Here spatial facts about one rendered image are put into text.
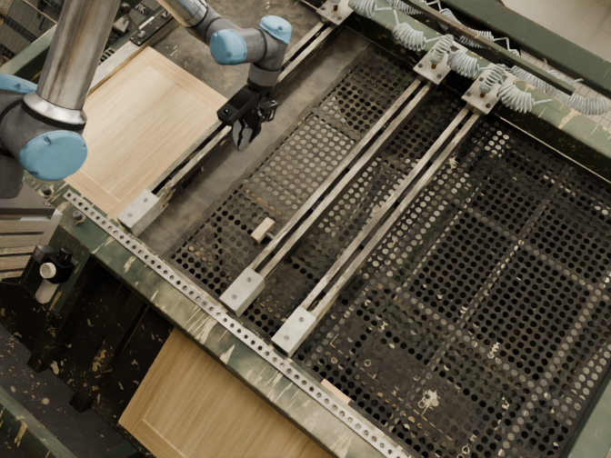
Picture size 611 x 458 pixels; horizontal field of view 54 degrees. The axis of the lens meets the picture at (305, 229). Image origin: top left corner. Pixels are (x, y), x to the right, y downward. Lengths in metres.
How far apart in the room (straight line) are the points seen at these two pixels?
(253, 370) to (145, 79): 1.09
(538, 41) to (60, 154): 1.92
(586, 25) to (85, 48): 6.01
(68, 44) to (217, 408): 1.26
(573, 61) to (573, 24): 4.22
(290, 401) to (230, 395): 0.38
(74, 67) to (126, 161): 0.89
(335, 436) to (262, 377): 0.24
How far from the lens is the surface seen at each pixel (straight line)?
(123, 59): 2.25
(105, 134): 2.10
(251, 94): 1.51
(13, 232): 1.47
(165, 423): 2.14
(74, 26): 1.16
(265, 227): 1.82
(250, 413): 1.97
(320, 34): 2.22
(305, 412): 1.64
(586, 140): 2.11
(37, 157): 1.19
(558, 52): 2.60
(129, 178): 1.99
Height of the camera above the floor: 1.58
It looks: 13 degrees down
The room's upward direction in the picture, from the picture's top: 32 degrees clockwise
